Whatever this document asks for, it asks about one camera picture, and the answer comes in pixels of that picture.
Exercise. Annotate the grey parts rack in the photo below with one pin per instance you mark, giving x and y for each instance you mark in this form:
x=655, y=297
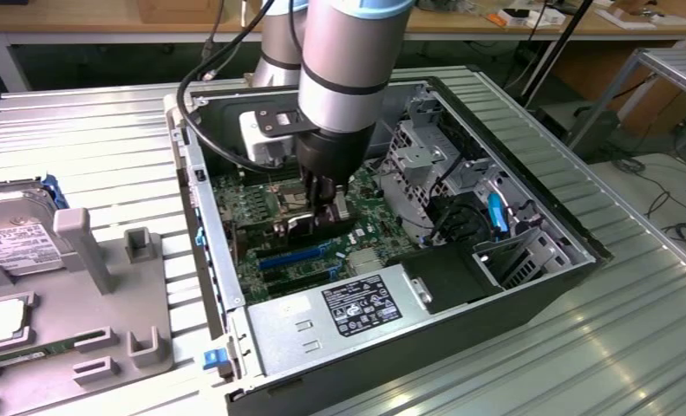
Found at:
x=89, y=303

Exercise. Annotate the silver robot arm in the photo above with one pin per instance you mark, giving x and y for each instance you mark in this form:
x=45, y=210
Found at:
x=343, y=52

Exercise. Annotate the blue case latch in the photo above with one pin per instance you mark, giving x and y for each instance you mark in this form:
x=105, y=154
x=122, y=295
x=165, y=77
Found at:
x=214, y=359

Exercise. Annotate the hard disk in blue caddy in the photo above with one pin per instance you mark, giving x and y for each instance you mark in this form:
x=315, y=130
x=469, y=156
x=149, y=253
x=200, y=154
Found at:
x=7, y=225

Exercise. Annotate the loose green RAM stick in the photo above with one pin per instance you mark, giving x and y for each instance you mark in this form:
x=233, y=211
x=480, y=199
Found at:
x=25, y=353

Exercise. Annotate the silver chipset heatsink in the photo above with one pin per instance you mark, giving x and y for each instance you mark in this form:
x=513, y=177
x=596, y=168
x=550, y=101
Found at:
x=367, y=260

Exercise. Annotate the black stand pole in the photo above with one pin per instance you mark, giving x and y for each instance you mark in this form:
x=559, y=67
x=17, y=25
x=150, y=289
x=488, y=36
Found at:
x=563, y=43

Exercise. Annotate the open black PC case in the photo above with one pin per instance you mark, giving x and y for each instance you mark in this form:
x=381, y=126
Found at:
x=493, y=312

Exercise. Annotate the metal frame table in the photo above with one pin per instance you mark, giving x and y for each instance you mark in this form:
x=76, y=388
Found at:
x=684, y=69

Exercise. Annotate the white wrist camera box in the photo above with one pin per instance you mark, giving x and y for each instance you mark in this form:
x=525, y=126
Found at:
x=262, y=147

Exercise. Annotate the grey power supply unit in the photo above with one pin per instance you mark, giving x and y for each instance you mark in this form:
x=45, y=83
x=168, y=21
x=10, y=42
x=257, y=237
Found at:
x=297, y=320

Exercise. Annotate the wooden desk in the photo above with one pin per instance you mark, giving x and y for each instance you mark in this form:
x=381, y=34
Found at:
x=453, y=17

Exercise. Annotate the blue expansion slot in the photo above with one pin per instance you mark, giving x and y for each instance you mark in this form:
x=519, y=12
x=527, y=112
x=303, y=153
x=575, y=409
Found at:
x=291, y=260

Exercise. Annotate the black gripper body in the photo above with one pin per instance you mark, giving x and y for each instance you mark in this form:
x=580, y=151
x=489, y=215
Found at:
x=332, y=151

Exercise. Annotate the white box with black top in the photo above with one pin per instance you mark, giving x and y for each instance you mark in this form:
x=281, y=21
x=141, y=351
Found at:
x=528, y=17

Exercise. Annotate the CPU socket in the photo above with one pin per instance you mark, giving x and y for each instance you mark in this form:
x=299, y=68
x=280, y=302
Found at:
x=288, y=199

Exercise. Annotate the green motherboard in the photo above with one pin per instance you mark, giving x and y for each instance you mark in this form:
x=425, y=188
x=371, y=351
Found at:
x=245, y=203

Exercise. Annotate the metal disk bay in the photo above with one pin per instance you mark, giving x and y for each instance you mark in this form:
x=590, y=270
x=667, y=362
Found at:
x=424, y=173

